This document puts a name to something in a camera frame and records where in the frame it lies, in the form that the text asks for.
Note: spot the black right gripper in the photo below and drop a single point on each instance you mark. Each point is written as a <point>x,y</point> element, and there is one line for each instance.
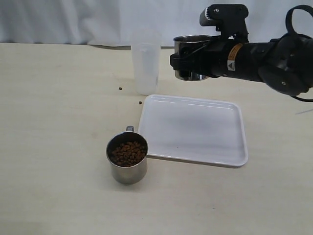
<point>219,53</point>

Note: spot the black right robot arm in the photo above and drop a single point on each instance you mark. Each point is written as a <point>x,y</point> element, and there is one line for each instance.
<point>285,64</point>

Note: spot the clear plastic tall container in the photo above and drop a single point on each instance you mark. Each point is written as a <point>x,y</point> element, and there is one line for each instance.
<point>145,48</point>

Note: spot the white plastic tray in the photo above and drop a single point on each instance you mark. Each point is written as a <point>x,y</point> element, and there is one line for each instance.
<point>194,130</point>

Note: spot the white backdrop curtain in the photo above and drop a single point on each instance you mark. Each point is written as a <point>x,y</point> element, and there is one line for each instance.
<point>111,22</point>

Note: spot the steel mug with kibble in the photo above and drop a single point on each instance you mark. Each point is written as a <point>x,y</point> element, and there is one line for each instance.
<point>127,153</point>

